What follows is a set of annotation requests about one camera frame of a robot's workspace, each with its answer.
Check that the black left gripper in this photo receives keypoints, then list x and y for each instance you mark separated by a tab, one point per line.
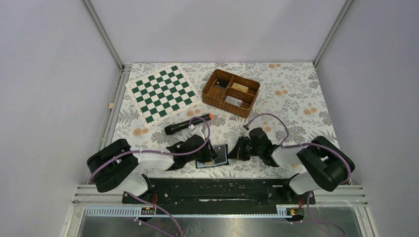
209	154

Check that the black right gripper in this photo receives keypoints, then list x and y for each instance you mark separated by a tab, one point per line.
237	151

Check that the black VIP card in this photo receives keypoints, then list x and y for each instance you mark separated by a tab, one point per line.
222	152

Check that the black leather card holder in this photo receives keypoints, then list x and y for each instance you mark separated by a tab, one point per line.
210	163

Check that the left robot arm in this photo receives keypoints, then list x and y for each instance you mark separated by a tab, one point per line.
112	167

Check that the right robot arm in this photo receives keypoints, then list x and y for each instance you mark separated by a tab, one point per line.
326	165

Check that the white card in basket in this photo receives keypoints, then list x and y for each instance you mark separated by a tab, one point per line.
234	101

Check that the tan card in basket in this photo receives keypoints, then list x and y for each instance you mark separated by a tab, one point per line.
240	87

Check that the black flashlight orange tip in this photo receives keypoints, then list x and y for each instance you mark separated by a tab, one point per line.
174	128

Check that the floral table mat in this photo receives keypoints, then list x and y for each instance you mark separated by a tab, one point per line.
290	105

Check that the brown wicker divided basket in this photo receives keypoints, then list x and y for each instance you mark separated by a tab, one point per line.
215	97

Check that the black item in basket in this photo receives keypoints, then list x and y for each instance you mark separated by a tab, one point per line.
221	83

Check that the green white chessboard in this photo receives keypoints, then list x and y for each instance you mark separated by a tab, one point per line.
162	94

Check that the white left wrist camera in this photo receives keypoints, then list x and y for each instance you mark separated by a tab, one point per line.
197	130

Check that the aluminium slotted rail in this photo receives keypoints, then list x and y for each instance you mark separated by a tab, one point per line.
115	204

